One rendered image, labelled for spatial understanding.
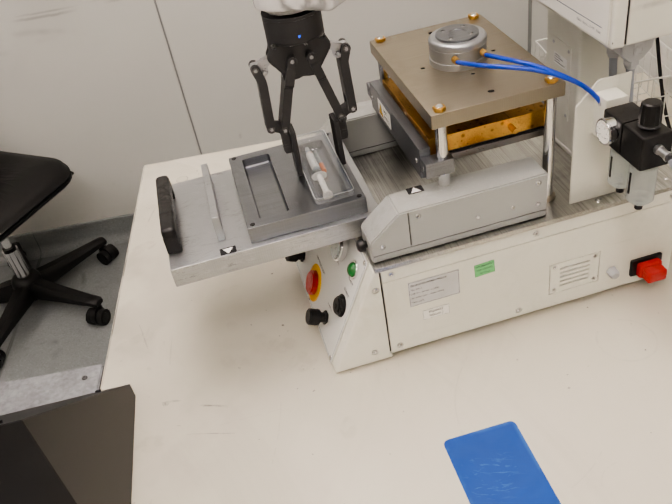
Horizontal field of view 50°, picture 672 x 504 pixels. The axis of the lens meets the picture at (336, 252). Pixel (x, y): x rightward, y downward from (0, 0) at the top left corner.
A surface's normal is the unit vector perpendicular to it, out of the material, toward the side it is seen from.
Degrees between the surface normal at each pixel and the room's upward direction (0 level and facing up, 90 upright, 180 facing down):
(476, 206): 90
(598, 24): 90
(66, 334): 0
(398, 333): 90
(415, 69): 0
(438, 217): 90
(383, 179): 0
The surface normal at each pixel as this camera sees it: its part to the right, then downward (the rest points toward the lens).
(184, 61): 0.11, 0.61
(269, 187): -0.15, -0.77
